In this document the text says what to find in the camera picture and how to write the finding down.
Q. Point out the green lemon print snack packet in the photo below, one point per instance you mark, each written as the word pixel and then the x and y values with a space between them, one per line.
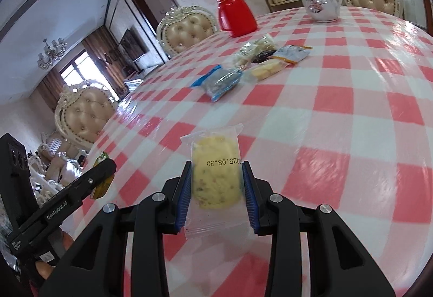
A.
pixel 103 187

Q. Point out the brown curtain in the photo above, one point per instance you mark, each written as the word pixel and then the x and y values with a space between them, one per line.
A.
pixel 101 56

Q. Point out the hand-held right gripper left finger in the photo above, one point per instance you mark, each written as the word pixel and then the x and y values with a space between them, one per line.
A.
pixel 182 197

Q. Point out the blue clear snack packet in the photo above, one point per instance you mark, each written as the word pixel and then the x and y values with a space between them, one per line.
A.
pixel 220 82

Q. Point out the yellow cake clear packet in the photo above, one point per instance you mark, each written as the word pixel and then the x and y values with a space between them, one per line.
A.
pixel 216 178

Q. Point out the crystal chandelier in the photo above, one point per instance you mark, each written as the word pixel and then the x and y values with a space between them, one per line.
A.
pixel 51 53

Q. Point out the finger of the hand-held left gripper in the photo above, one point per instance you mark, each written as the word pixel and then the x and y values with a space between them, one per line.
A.
pixel 98 175

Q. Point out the white television cabinet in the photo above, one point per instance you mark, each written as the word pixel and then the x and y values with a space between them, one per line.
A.
pixel 135 82

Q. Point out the person's left hand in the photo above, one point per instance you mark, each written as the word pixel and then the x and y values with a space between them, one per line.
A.
pixel 45 270

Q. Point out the red plastic thermos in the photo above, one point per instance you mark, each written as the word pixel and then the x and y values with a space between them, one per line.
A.
pixel 235 11

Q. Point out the wall television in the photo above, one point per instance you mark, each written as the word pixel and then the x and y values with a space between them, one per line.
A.
pixel 132 45

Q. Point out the red checked tablecloth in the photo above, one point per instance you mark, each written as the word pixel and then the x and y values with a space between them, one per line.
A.
pixel 304 121

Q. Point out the dark snack packet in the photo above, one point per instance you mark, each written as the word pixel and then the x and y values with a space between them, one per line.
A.
pixel 264 56

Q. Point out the yellow bread packet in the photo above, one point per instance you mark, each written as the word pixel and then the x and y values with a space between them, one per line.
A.
pixel 269 69

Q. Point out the yellow edged white snack packet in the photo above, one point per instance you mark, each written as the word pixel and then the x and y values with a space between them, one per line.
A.
pixel 292 54

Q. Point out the clear packet of white balls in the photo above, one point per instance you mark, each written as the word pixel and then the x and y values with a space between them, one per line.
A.
pixel 245 55

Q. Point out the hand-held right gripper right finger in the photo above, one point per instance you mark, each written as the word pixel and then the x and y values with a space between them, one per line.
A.
pixel 248 197

